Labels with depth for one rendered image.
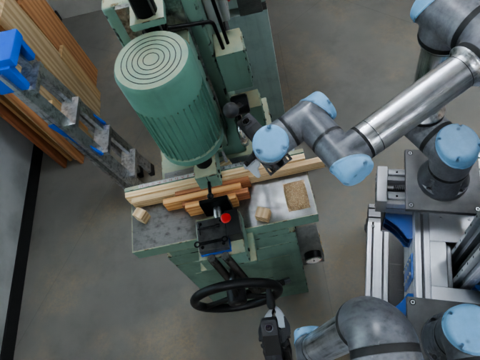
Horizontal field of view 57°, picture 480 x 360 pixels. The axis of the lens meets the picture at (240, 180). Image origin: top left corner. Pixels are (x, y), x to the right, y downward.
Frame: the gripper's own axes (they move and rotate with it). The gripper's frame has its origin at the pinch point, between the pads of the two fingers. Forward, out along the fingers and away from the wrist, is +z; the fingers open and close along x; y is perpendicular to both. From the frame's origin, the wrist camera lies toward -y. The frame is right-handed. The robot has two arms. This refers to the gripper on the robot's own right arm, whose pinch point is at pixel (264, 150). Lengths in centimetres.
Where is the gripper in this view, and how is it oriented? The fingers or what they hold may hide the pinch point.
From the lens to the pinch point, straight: 127.0
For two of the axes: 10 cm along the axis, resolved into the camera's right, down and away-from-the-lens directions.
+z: 0.6, 0.3, 10.0
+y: 6.2, 7.9, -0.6
